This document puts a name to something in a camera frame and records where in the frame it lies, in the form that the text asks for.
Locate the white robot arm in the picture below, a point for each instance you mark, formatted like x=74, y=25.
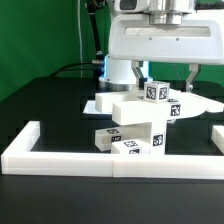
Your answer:
x=117, y=73

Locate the white chair back frame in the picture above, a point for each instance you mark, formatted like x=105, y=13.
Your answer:
x=129, y=108

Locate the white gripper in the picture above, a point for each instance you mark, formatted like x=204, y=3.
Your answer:
x=166, y=31

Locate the white sheet with markers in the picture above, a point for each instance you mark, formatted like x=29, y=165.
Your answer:
x=90, y=107

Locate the white U-shaped fence frame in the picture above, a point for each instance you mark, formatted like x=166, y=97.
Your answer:
x=20, y=158

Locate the white chair seat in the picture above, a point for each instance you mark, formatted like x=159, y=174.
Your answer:
x=153, y=133

